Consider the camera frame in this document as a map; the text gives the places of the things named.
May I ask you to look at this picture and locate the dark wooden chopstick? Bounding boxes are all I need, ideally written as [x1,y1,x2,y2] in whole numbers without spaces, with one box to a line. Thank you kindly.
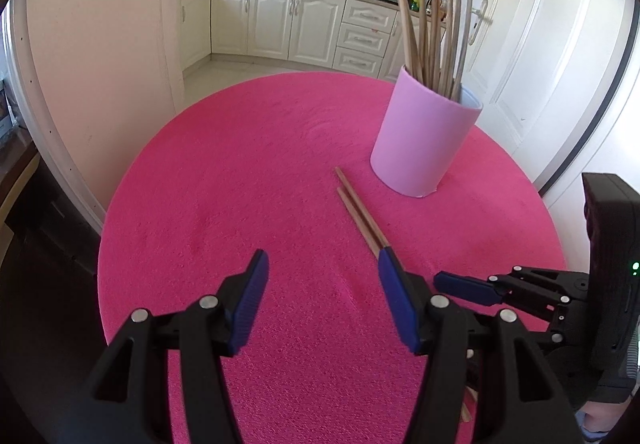
[397,0,423,82]

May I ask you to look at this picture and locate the cream lower kitchen cabinets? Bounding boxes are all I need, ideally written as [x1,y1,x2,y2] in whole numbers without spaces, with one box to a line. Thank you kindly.
[177,0,404,82]

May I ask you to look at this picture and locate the person's right hand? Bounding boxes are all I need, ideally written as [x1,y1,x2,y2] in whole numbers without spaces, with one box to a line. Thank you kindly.
[576,396,632,443]

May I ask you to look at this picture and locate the pink cylindrical utensil cup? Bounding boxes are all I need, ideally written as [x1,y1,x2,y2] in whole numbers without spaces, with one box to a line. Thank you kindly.
[370,70,483,198]

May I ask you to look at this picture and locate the pink round table mat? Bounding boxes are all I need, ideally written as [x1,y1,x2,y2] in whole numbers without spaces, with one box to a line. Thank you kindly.
[98,73,565,443]

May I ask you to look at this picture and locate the cream open door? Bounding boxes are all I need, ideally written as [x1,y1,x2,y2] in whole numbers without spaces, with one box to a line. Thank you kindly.
[2,0,183,230]

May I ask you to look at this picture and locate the white door with handle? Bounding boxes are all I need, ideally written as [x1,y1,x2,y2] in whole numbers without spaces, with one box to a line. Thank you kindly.
[463,0,634,187]

